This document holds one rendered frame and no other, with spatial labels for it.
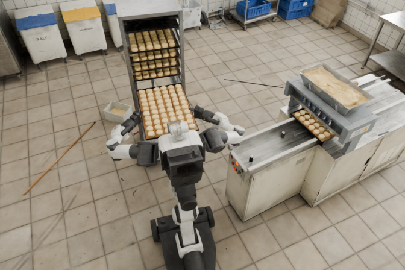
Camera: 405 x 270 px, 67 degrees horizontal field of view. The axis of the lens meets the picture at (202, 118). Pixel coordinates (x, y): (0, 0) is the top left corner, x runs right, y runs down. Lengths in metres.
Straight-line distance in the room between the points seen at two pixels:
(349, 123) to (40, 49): 4.42
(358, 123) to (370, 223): 1.29
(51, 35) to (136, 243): 3.42
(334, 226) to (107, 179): 2.40
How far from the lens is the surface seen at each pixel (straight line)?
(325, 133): 2.83
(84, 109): 4.50
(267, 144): 2.70
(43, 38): 5.30
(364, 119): 2.69
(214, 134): 1.94
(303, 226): 3.32
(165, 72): 2.76
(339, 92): 2.68
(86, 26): 5.25
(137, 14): 2.41
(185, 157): 1.81
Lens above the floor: 2.81
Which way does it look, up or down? 43 degrees down
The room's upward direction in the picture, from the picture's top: 1 degrees clockwise
